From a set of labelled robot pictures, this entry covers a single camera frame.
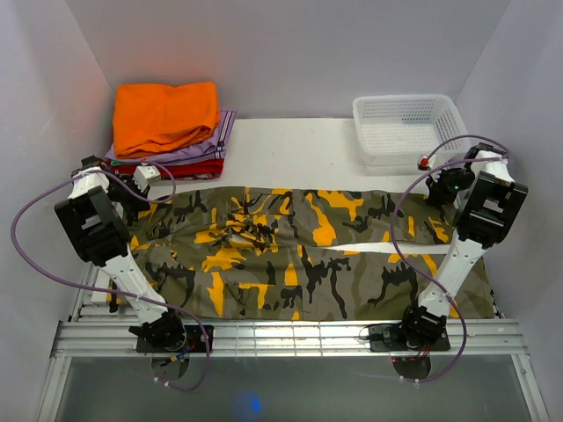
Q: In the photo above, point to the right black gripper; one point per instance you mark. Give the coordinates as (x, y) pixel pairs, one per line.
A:
(436, 195)

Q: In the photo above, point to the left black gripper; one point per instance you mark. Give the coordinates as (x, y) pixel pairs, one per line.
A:
(136, 205)

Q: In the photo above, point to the camouflage trousers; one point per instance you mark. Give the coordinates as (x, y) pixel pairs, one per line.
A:
(287, 254)

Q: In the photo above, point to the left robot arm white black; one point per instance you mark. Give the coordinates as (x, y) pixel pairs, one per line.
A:
(93, 224)

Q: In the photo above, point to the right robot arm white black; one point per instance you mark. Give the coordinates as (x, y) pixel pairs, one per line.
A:
(491, 203)

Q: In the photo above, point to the orange folded trousers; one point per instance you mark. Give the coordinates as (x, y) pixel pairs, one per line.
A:
(150, 119)

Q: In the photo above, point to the red folded trousers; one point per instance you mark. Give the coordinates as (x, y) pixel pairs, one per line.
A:
(212, 168)

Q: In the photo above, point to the purple folded trousers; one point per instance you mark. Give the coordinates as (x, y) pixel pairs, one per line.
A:
(212, 148)

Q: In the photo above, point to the white plastic basket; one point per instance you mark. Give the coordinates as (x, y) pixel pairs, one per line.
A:
(398, 130)

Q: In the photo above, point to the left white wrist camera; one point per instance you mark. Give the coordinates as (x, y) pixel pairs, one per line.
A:
(144, 175)

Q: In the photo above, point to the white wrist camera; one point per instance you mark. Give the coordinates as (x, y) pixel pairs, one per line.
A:
(144, 175)
(428, 162)

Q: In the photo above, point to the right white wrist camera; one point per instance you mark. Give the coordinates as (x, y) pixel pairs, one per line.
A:
(428, 162)

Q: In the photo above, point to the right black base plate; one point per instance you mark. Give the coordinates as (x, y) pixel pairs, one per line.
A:
(395, 338)

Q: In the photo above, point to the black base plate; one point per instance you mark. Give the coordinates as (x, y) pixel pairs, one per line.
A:
(195, 342)
(395, 338)

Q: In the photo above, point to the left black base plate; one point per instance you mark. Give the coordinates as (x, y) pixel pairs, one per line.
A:
(195, 342)

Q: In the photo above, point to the aluminium mounting rail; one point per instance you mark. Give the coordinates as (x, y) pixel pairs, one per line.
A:
(272, 339)

